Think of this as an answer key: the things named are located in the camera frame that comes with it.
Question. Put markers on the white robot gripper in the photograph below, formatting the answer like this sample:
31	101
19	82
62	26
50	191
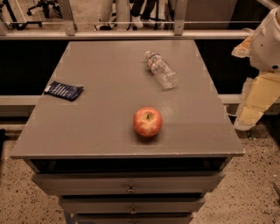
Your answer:
268	46

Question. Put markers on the clear plastic water bottle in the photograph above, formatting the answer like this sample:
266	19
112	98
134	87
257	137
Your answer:
164	73

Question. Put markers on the red apple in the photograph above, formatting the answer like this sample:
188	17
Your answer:
147	122

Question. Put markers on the person legs white shoes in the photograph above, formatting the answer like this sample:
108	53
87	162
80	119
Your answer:
141	13

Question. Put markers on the grey drawer cabinet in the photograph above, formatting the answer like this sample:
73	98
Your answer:
94	134

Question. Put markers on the grey metal railing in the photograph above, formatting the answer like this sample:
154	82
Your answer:
173	27

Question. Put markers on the dark blue snack packet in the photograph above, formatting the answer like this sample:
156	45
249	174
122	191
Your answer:
63	91

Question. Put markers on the black office chair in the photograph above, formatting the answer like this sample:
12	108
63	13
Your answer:
46	6

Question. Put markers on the middle grey drawer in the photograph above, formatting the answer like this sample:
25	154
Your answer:
132	205

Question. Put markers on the grey drawer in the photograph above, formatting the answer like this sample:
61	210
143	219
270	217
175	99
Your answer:
132	205
128	183
149	218

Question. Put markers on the bottom grey drawer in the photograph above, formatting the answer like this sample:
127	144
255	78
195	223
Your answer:
149	218

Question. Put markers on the top grey drawer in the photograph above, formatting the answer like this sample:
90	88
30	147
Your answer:
128	183

